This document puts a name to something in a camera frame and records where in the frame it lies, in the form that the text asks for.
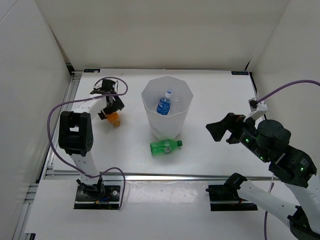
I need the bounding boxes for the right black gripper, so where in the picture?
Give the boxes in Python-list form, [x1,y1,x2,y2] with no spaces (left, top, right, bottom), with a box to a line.
[205,112,271,162]

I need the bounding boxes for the orange plastic bottle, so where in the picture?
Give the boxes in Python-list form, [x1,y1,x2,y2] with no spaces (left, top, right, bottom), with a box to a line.
[106,112,121,127]

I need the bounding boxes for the blue label Pocari bottle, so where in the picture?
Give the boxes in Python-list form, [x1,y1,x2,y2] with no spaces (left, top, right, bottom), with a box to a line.
[156,91,172,116]

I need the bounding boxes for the green plastic bottle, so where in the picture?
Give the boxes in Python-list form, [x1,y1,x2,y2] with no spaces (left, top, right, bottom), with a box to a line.
[149,139,183,156]

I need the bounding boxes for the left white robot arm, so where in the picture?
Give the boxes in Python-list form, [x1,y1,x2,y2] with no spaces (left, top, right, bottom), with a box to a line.
[58,77,125,200]

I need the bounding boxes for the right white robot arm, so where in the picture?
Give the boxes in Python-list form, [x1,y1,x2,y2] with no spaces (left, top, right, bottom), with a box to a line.
[206,113,320,240]

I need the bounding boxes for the white octagonal plastic bin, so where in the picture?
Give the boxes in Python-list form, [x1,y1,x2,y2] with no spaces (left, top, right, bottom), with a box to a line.
[141,75,194,140]

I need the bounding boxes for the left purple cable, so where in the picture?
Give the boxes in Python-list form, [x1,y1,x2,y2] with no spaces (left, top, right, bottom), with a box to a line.
[47,76,130,210]

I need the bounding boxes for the purple cable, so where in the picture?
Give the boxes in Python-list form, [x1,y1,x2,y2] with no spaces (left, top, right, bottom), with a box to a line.
[47,76,130,210]
[263,79,320,240]

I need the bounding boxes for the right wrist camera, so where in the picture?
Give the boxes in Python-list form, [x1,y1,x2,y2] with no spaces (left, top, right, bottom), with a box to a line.
[243,98,268,122]

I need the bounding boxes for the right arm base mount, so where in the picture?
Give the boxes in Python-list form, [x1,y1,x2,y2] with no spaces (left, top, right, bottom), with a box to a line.
[205,184,258,212]

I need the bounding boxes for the aluminium front rail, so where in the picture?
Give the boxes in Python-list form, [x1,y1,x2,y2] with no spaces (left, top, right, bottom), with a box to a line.
[102,172,272,181]

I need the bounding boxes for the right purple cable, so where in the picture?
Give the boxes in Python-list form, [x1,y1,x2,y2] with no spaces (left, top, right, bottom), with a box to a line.
[263,79,320,240]

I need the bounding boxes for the left aluminium frame rail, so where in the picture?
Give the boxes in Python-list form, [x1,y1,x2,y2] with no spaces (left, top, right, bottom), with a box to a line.
[12,71,82,240]

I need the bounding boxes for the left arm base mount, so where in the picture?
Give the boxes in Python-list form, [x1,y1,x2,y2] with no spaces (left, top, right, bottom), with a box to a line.
[73,185,122,210]

